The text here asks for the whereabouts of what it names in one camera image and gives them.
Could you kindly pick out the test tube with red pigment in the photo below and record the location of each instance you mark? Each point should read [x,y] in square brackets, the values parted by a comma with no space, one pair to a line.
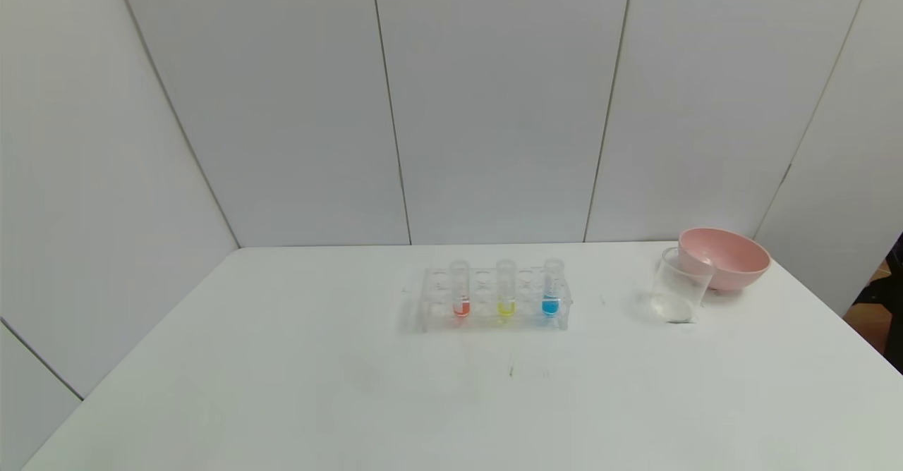
[461,307]

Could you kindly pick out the test tube with yellow pigment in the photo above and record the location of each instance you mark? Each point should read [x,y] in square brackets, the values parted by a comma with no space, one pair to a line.
[506,308]

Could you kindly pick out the clear plastic test tube rack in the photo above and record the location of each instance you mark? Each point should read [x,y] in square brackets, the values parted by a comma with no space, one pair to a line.
[487,319]

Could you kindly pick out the test tube with blue pigment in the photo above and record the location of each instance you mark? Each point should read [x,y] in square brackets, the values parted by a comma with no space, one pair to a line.
[551,307]

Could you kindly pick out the clear plastic measuring beaker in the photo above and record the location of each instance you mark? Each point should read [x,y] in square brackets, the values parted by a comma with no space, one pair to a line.
[674,302]

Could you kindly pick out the pink plastic bowl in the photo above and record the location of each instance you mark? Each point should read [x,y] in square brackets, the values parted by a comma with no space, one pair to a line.
[737,259]

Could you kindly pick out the black object beside table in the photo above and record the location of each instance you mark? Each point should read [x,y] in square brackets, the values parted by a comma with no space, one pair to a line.
[897,344]

